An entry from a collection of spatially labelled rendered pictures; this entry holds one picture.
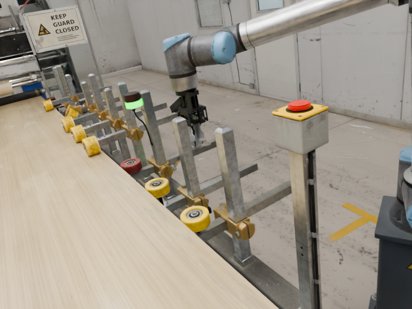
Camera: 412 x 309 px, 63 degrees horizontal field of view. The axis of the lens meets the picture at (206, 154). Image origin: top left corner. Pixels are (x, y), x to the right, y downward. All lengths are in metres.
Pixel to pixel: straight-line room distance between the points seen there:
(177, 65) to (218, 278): 0.64
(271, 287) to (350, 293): 1.00
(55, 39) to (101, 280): 2.87
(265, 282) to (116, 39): 9.53
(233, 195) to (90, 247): 0.40
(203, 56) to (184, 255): 0.57
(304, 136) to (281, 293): 0.50
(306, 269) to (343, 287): 1.18
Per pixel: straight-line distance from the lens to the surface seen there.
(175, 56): 1.07
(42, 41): 3.47
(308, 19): 1.09
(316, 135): 0.62
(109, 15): 10.18
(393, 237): 1.33
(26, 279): 0.95
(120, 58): 10.23
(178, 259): 0.81
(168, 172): 1.34
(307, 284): 0.82
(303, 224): 0.72
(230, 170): 0.87
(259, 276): 1.02
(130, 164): 1.33
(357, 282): 2.00
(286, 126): 0.61
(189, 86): 1.09
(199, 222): 0.90
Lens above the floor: 1.42
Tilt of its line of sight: 24 degrees down
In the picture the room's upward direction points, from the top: 11 degrees counter-clockwise
